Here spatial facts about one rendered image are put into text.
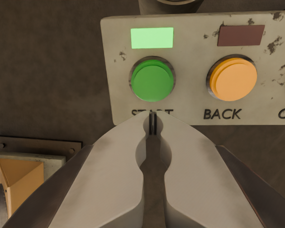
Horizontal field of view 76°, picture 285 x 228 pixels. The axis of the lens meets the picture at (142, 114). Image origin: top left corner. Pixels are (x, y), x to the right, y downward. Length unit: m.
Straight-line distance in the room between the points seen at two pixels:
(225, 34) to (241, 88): 0.05
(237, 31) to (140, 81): 0.09
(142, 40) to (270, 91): 0.13
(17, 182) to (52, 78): 0.42
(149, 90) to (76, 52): 0.70
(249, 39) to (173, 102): 0.08
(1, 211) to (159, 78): 0.70
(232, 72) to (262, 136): 0.77
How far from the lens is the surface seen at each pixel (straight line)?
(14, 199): 0.75
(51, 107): 0.90
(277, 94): 0.23
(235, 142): 0.90
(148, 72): 0.17
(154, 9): 0.33
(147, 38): 0.17
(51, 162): 0.83
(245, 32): 0.19
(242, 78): 0.19
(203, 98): 0.20
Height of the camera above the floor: 0.78
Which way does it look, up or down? 80 degrees down
